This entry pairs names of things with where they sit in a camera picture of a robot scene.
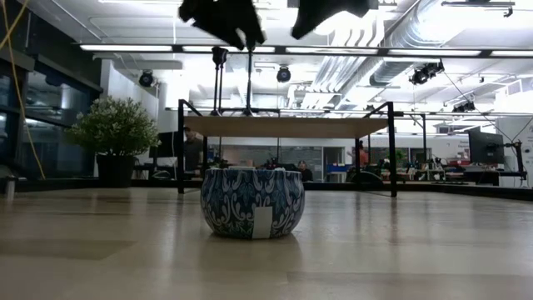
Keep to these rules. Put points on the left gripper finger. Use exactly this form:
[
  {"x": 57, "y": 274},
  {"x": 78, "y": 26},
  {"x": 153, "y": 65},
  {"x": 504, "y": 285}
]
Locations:
[{"x": 237, "y": 23}]

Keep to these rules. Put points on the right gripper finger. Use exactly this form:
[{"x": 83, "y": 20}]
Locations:
[{"x": 320, "y": 14}]

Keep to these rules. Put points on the black metal candlestick holder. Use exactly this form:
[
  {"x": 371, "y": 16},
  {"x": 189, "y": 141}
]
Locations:
[
  {"x": 248, "y": 111},
  {"x": 213, "y": 56},
  {"x": 251, "y": 112},
  {"x": 225, "y": 56}
]

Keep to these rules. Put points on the patterned candle tin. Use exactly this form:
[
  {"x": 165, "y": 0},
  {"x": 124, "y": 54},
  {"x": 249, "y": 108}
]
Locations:
[{"x": 233, "y": 204}]

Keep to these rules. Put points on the black ceiling spotlight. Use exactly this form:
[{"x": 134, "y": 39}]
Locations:
[
  {"x": 283, "y": 74},
  {"x": 464, "y": 107},
  {"x": 145, "y": 78},
  {"x": 425, "y": 73}
]

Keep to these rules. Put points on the long ceiling light bar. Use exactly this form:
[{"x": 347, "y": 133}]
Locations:
[{"x": 125, "y": 48}]

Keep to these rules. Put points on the person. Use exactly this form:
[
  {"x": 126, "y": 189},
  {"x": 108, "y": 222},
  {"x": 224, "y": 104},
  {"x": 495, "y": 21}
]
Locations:
[
  {"x": 304, "y": 171},
  {"x": 193, "y": 150},
  {"x": 363, "y": 156}
]

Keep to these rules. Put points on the black computer monitor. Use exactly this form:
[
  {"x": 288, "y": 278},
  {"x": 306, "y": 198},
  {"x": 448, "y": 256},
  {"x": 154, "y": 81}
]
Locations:
[
  {"x": 164, "y": 145},
  {"x": 485, "y": 146}
]

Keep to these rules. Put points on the potted green artificial plant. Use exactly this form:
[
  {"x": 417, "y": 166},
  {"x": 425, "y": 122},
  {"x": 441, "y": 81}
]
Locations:
[{"x": 112, "y": 129}]

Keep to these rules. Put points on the black office chair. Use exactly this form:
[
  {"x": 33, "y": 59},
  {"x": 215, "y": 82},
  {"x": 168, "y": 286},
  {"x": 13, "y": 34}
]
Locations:
[{"x": 366, "y": 177}]

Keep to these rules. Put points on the cluttered background desk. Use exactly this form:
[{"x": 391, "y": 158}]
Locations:
[{"x": 479, "y": 176}]

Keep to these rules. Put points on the silver ventilation duct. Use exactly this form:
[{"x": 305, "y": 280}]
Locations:
[{"x": 399, "y": 37}]

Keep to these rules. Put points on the wooden shelf riser black frame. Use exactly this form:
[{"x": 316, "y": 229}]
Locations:
[{"x": 291, "y": 127}]

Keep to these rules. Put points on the black aluminium rig frame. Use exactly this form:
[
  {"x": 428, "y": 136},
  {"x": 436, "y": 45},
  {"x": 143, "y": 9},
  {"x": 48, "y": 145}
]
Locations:
[{"x": 458, "y": 189}]

